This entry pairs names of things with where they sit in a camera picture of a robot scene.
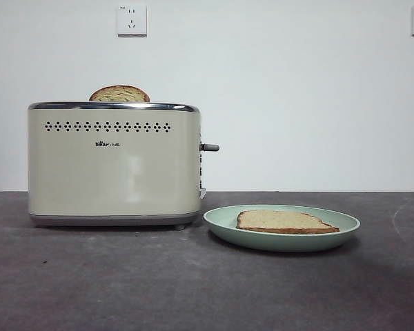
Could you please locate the large toasted bread slice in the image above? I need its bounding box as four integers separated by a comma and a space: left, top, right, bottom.
235, 210, 341, 235

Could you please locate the pale green round plate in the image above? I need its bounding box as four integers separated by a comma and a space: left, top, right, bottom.
203, 204, 362, 253

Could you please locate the cream two-slot toaster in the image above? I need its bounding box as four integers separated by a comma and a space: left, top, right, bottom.
27, 101, 208, 231

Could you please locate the small toasted bread slice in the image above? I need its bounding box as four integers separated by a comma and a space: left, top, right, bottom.
88, 85, 151, 103

